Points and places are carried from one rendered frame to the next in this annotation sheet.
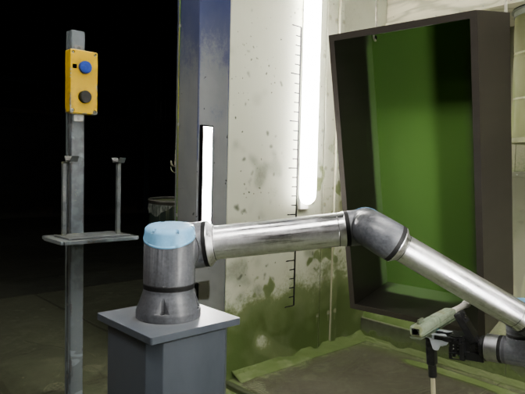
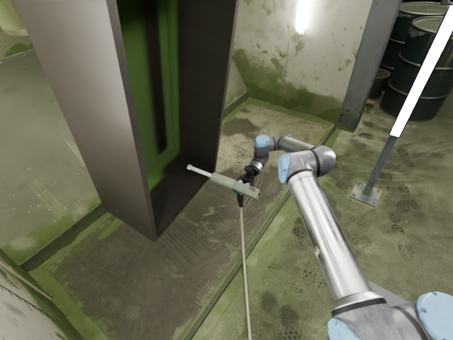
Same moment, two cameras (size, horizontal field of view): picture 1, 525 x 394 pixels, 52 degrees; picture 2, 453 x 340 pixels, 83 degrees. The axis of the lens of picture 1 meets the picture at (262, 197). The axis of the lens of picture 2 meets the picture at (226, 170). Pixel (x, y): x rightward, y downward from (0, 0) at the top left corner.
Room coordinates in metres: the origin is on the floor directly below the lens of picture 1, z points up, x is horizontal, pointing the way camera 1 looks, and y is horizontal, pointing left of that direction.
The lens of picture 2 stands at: (2.11, 0.36, 1.63)
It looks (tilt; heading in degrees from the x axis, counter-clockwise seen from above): 43 degrees down; 262
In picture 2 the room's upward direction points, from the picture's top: 4 degrees counter-clockwise
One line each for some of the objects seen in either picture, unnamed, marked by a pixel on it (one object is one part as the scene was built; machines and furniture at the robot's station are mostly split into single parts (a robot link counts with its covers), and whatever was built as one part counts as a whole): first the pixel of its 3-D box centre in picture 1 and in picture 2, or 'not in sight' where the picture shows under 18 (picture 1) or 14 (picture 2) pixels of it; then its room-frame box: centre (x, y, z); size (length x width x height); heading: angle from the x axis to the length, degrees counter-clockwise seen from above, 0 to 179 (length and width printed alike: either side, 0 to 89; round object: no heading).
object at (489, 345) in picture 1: (492, 347); (254, 168); (1.76, -0.78, 0.50); 0.10 x 0.05 x 0.09; 140
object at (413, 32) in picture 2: not in sight; (425, 72); (-0.34, -1.79, 0.44); 0.59 x 0.58 x 0.89; 58
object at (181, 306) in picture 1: (168, 299); not in sight; (1.57, 0.27, 0.69); 0.19 x 0.19 x 0.10
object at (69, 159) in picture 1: (93, 196); not in sight; (2.17, 0.69, 0.95); 0.26 x 0.15 x 0.32; 133
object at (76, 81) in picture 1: (81, 83); not in sight; (2.24, 0.76, 1.42); 0.12 x 0.06 x 0.26; 133
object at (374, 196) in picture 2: not in sight; (365, 193); (0.82, -0.77, 0.01); 0.20 x 0.20 x 0.01; 43
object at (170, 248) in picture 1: (169, 252); (435, 331); (1.58, 0.27, 0.83); 0.17 x 0.15 x 0.18; 178
